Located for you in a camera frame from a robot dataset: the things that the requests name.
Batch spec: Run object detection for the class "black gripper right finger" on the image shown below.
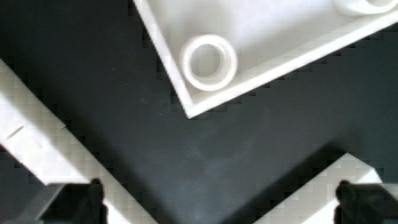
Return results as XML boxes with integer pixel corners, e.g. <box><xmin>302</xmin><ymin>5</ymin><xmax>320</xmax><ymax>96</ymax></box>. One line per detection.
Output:
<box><xmin>334</xmin><ymin>180</ymin><xmax>398</xmax><ymax>224</ymax></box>

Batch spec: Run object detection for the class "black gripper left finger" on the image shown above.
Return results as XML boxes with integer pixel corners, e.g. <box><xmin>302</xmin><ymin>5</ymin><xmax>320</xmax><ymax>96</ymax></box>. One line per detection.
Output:
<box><xmin>39</xmin><ymin>179</ymin><xmax>109</xmax><ymax>224</ymax></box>

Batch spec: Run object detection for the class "white square table top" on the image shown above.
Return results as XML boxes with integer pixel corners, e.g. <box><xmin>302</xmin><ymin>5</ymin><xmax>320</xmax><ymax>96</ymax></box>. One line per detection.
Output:
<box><xmin>132</xmin><ymin>0</ymin><xmax>398</xmax><ymax>117</ymax></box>

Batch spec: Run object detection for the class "white U-shaped obstacle fence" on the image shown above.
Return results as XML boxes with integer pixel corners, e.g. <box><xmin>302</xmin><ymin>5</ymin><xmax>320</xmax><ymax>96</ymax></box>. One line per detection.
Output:
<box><xmin>0</xmin><ymin>60</ymin><xmax>398</xmax><ymax>224</ymax></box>

